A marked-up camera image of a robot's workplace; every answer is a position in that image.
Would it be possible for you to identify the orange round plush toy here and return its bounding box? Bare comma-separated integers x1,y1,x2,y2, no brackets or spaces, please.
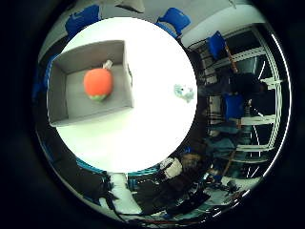
83,59,114,103

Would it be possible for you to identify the small teal plush toy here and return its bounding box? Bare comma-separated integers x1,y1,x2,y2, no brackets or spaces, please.
173,83,195,104

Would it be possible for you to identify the grey open container box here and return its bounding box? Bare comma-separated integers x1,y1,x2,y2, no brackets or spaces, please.
47,39,135,128

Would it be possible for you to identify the seated person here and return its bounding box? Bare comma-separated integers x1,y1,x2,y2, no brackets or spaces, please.
158,152,223,204

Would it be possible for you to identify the blue chair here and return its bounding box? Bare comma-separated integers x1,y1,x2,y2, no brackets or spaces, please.
223,93,246,120
206,31,228,60
155,7,193,38
65,4,101,39

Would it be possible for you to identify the white metal shelf rack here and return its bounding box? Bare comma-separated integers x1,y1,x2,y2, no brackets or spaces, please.
203,27,284,168

